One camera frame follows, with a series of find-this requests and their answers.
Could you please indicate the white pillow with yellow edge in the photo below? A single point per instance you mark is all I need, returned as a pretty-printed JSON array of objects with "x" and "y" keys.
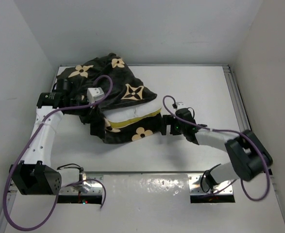
[{"x": 123, "y": 117}]

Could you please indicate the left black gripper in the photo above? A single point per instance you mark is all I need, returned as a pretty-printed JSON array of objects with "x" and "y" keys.
[{"x": 84, "y": 100}]

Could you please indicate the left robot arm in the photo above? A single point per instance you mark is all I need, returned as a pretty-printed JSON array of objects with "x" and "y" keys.
[{"x": 34, "y": 174}]

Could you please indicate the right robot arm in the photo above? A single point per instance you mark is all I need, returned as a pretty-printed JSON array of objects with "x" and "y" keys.
[{"x": 248, "y": 157}]

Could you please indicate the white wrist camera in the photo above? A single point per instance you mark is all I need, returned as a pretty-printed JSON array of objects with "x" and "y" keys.
[
  {"x": 178, "y": 106},
  {"x": 94, "y": 94}
]

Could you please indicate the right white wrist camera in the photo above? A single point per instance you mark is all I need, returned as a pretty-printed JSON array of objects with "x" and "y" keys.
[{"x": 178, "y": 106}]

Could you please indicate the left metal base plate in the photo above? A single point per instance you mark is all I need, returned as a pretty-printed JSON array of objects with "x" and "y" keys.
[{"x": 86, "y": 188}]

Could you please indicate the aluminium table frame rail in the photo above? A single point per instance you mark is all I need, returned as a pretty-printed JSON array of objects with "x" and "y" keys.
[{"x": 238, "y": 104}]

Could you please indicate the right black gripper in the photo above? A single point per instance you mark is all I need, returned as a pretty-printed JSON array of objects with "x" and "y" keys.
[{"x": 168, "y": 120}]

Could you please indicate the metal base plate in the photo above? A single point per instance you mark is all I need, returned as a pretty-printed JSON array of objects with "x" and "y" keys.
[
  {"x": 86, "y": 188},
  {"x": 198, "y": 188}
]

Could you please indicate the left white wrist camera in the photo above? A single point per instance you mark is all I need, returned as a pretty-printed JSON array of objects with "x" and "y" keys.
[{"x": 94, "y": 94}]

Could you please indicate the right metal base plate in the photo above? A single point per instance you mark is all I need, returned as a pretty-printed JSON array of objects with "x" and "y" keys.
[{"x": 198, "y": 188}]

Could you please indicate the black pillowcase with beige flowers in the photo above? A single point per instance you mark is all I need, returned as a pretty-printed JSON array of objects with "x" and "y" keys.
[{"x": 112, "y": 73}]

